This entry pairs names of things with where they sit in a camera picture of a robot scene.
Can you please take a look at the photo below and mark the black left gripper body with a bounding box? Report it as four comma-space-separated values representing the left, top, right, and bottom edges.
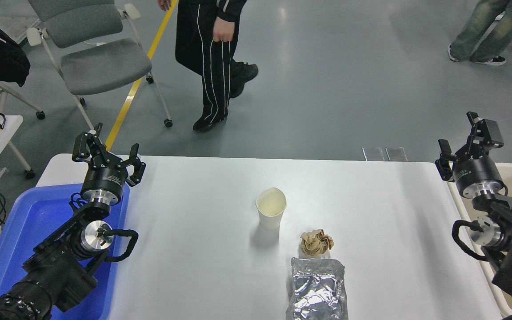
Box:
83, 163, 128, 196

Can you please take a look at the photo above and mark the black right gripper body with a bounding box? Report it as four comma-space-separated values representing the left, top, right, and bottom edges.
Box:
453, 155, 504, 192

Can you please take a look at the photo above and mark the white paper cup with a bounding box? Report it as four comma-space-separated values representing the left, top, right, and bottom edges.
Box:
256, 187, 287, 231

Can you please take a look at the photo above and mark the person's left hand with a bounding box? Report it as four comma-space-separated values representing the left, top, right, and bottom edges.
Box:
212, 19, 235, 43

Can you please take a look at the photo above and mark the grey office chair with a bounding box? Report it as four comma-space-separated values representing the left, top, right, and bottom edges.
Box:
27, 0, 173, 130

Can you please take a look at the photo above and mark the blue plastic tray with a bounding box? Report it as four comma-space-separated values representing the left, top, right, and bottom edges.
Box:
0, 183, 130, 320

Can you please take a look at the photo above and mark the person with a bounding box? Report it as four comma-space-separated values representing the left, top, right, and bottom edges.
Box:
157, 0, 259, 132
448, 0, 512, 66

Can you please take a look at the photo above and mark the black jacket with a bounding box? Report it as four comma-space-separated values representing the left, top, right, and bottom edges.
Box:
0, 13, 31, 87

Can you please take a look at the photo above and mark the crumpled tan paper ball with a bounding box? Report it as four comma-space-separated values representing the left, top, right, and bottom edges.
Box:
300, 229, 334, 257

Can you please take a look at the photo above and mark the silver foil tray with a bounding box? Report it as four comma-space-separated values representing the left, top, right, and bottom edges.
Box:
286, 257, 349, 320

